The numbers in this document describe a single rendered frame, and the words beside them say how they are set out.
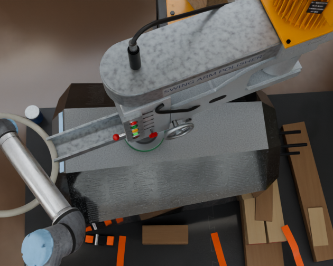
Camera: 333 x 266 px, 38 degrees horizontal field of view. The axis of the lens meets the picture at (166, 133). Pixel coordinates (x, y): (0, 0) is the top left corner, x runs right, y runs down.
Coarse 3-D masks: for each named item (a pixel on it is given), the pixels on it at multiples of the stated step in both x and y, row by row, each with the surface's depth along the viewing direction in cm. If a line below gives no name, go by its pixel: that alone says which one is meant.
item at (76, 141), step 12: (96, 120) 224; (108, 120) 228; (120, 120) 229; (60, 132) 222; (72, 132) 225; (84, 132) 226; (96, 132) 227; (108, 132) 227; (120, 132) 227; (60, 144) 224; (72, 144) 225; (84, 144) 225; (96, 144) 221; (108, 144) 225; (60, 156) 223; (72, 156) 221
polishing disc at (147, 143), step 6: (162, 132) 247; (126, 138) 246; (144, 138) 246; (150, 138) 246; (156, 138) 246; (162, 138) 247; (132, 144) 245; (138, 144) 246; (144, 144) 246; (150, 144) 246; (156, 144) 246
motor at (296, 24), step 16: (272, 0) 175; (288, 0) 164; (304, 0) 158; (320, 0) 153; (272, 16) 173; (288, 16) 167; (304, 16) 164; (320, 16) 163; (288, 32) 171; (304, 32) 171; (320, 32) 171
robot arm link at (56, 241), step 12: (48, 228) 163; (60, 228) 165; (24, 240) 160; (36, 240) 157; (48, 240) 158; (60, 240) 161; (72, 240) 165; (24, 252) 160; (36, 252) 157; (48, 252) 157; (60, 252) 161; (72, 252) 168; (36, 264) 157; (48, 264) 160
